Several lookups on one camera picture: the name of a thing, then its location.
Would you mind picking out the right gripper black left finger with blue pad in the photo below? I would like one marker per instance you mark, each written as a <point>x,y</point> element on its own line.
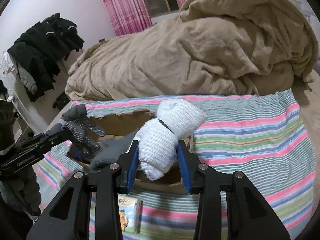
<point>67,215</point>

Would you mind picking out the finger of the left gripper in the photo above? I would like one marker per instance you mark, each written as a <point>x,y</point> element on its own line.
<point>64,135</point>
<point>43,140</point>

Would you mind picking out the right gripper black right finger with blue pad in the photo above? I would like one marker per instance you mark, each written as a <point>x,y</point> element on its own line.
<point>249,216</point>

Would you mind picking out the grey dotted grip glove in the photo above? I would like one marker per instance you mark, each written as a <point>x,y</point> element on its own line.
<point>78,123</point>

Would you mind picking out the grey fuzzy glove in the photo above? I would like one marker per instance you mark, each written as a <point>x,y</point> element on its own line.
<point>110,151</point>

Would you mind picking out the white socks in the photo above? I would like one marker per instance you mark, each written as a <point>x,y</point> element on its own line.
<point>176,119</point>

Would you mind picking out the blue tissue pack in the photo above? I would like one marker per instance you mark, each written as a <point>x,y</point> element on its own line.
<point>78,155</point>

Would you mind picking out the yellow duck tissue pack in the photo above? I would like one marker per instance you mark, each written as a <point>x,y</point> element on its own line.
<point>129,213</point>

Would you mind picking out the grey knit garment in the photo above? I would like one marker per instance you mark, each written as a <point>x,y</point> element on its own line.
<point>27,80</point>

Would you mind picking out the brown cardboard box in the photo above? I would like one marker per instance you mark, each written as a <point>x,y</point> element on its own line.
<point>120,125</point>

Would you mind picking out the striped pastel blanket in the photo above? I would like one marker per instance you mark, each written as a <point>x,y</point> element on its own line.
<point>262,136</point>

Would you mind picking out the black clothes pile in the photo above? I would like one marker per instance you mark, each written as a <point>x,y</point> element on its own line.
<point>41,47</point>

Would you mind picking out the pink curtain left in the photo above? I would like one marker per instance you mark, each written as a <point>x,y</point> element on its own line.
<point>128,16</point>

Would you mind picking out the beige fleece blanket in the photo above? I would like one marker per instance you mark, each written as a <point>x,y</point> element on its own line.
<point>222,47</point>

